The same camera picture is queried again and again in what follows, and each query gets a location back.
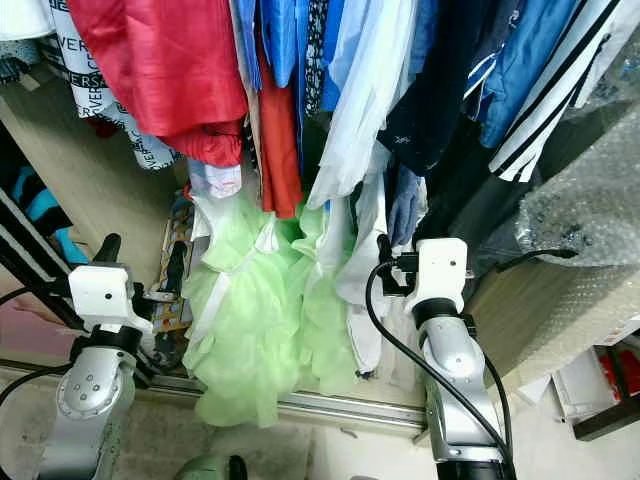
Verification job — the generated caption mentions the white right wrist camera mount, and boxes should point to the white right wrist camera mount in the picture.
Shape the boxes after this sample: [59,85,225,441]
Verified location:
[405,238,471,316]

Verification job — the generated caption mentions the blue denim shirt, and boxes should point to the blue denim shirt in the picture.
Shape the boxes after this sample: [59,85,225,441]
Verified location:
[465,0,611,151]

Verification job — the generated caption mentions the plain white garment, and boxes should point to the plain white garment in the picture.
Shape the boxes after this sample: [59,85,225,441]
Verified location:
[0,0,73,43]

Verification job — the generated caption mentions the long white garment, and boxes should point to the long white garment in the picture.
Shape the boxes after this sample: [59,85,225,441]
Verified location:
[335,170,406,381]

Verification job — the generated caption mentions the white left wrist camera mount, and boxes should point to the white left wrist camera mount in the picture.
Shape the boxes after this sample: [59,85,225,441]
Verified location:
[68,263,151,336]

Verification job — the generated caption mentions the pale blue sheer garment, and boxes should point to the pale blue sheer garment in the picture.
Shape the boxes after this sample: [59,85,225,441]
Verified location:
[305,0,423,213]

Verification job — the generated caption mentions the long black left arm cable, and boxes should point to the long black left arm cable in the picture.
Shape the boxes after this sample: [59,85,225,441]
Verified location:
[0,285,76,306]

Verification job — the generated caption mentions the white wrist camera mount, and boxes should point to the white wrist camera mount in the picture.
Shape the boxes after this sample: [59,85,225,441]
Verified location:
[405,238,471,316]
[68,263,151,336]

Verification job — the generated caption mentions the silver left robot leg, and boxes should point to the silver left robot leg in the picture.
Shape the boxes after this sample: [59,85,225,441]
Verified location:
[175,453,249,480]

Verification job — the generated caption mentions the white black letter print garment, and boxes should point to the white black letter print garment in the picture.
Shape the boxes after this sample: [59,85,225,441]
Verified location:
[48,0,183,171]

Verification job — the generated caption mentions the black cyan striped garment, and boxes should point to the black cyan striped garment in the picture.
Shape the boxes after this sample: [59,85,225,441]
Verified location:
[8,165,77,266]

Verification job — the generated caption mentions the metal wardrobe floor rail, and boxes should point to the metal wardrobe floor rail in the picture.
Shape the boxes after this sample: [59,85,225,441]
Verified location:
[0,358,431,438]

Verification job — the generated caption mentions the orange cardboard box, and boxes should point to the orange cardboard box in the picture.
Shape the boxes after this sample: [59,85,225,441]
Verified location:
[595,345,640,403]

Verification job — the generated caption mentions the white dotted garment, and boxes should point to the white dotted garment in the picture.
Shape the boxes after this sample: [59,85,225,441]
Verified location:
[0,35,53,83]

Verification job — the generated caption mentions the red jacket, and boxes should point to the red jacket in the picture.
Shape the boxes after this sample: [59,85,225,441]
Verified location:
[65,0,251,169]

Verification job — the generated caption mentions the light green tulle dress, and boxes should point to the light green tulle dress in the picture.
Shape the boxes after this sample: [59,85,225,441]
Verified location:
[180,185,363,429]

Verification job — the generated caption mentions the navy garment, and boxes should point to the navy garment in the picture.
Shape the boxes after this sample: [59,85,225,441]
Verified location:
[378,0,511,179]

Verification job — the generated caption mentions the blue satin shirt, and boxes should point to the blue satin shirt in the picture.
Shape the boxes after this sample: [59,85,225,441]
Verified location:
[232,0,323,116]

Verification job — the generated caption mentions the clear bubble wrap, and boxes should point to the clear bubble wrap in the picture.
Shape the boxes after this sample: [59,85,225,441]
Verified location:
[515,55,640,271]

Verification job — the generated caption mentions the short black left arm cable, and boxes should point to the short black left arm cable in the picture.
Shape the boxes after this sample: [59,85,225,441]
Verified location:
[0,365,61,401]

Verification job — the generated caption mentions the orange-red garment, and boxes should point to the orange-red garment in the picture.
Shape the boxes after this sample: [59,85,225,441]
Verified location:
[253,35,304,219]

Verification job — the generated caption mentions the black white striped garment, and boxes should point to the black white striped garment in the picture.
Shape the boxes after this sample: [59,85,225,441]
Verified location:
[490,0,640,186]

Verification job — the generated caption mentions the white plastic case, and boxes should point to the white plastic case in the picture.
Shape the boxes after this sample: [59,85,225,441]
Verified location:
[550,350,606,421]

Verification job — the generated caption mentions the blue-grey garment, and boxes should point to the blue-grey garment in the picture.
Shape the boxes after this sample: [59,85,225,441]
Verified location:
[385,165,426,246]

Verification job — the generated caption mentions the bright blue shirt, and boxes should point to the bright blue shirt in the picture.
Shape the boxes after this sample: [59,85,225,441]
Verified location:
[318,0,351,113]

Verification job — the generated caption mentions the small white pink garment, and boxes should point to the small white pink garment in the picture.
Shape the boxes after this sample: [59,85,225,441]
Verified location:
[188,158,245,201]

